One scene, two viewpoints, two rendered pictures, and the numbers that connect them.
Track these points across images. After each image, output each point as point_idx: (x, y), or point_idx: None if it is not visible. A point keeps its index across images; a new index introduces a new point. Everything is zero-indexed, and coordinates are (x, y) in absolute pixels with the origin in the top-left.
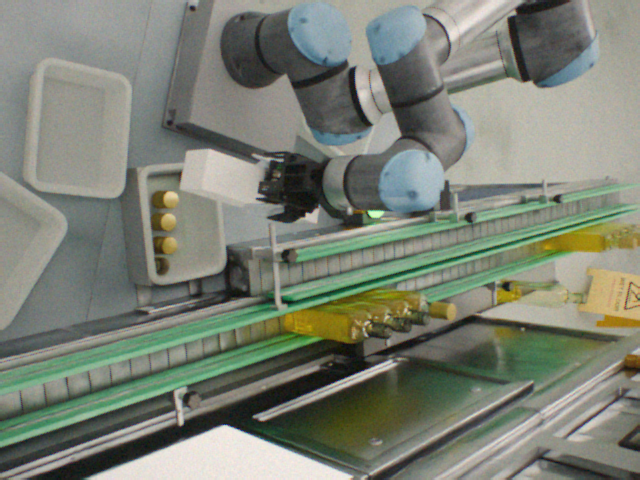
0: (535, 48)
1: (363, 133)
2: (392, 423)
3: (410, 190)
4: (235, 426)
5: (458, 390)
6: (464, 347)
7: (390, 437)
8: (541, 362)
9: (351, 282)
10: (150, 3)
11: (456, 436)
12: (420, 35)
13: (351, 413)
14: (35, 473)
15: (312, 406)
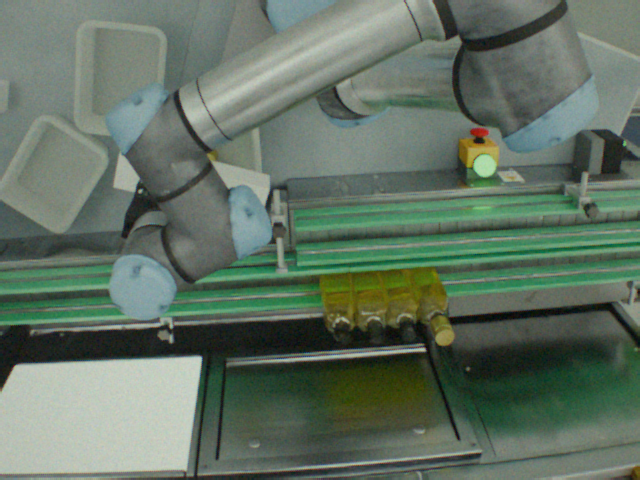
0: (474, 96)
1: (361, 120)
2: (296, 429)
3: (114, 302)
4: (202, 363)
5: (405, 421)
6: (539, 349)
7: (270, 445)
8: (573, 415)
9: (383, 257)
10: None
11: (327, 474)
12: (133, 136)
13: (290, 397)
14: (94, 331)
15: (279, 370)
